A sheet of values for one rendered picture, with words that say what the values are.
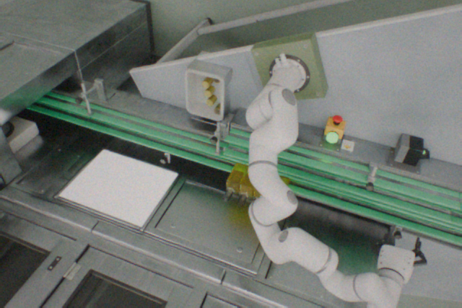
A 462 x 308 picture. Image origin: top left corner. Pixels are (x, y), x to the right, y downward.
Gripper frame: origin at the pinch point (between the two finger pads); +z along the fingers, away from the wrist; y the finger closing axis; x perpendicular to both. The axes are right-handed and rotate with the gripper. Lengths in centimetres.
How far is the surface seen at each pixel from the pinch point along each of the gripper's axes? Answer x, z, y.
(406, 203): -2.6, 18.2, -3.1
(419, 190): 3.3, 20.0, 1.2
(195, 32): 51, 69, -123
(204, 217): 6, -17, -71
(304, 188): 2.1, 11.9, -40.8
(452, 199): -0.8, 22.5, 11.2
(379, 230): -22.0, 18.6, -14.9
